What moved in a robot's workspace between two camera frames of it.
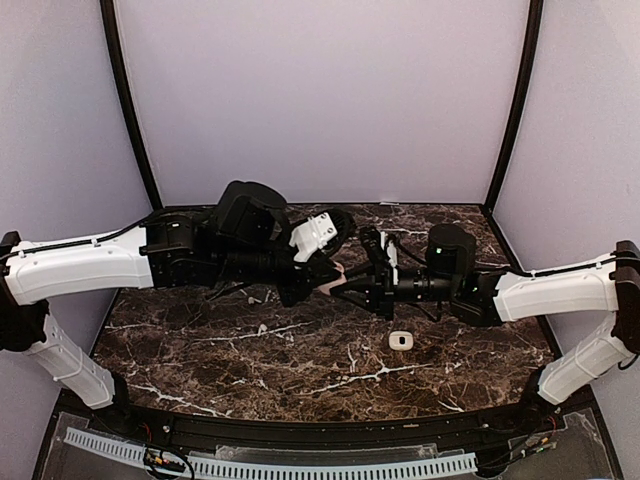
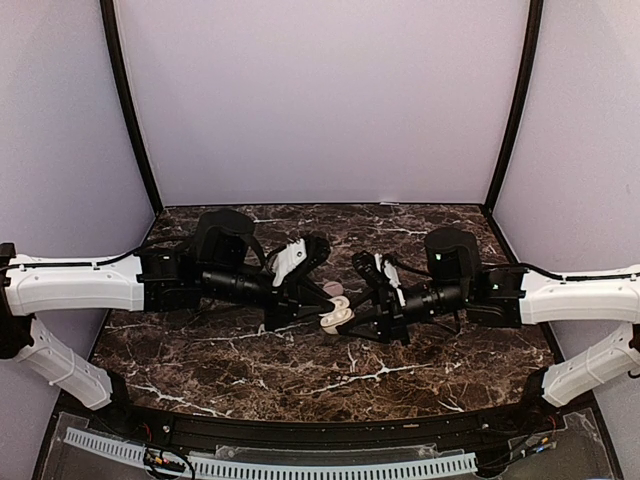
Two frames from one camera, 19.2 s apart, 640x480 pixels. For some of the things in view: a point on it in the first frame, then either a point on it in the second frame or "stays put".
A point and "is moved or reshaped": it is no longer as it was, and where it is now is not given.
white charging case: [401, 340] is moved or reshaped
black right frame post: [533, 54] stays put
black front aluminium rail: [189, 429] stays put
